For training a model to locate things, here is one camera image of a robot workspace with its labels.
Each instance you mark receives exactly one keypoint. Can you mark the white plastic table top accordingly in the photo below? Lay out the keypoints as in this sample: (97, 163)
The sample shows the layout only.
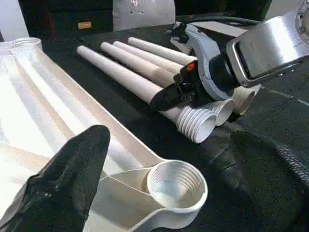
(48, 96)

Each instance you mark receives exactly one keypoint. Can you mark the white plastic table leg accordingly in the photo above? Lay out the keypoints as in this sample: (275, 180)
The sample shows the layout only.
(154, 47)
(125, 56)
(108, 65)
(135, 49)

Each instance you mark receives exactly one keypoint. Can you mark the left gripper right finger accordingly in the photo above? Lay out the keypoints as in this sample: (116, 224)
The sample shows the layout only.
(289, 181)

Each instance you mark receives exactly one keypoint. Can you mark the black box with gold label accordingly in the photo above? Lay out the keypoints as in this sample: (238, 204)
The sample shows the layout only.
(48, 19)

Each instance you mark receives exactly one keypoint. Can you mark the black work mat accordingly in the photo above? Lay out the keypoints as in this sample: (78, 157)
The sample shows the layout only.
(130, 113)

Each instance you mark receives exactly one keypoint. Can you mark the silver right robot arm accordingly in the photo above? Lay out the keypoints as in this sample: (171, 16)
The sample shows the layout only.
(265, 48)

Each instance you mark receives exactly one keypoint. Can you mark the flat white board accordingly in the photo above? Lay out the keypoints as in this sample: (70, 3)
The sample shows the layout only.
(217, 30)

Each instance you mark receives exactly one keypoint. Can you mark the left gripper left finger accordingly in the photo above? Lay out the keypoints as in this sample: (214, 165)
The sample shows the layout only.
(60, 188)

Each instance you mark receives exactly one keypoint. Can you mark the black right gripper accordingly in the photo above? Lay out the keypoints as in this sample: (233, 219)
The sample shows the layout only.
(190, 82)

